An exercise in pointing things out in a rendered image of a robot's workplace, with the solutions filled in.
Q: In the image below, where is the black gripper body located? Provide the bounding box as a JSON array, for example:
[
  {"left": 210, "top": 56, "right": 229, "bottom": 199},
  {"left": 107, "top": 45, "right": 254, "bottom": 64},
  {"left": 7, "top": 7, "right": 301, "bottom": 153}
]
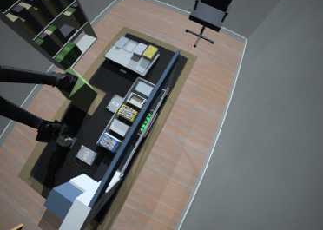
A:
[{"left": 51, "top": 120, "right": 68, "bottom": 135}]

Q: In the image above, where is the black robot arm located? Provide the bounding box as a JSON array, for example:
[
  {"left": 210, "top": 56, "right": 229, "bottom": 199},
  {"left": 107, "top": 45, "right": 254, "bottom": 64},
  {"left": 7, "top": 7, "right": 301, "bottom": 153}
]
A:
[{"left": 0, "top": 64, "right": 78, "bottom": 142}]

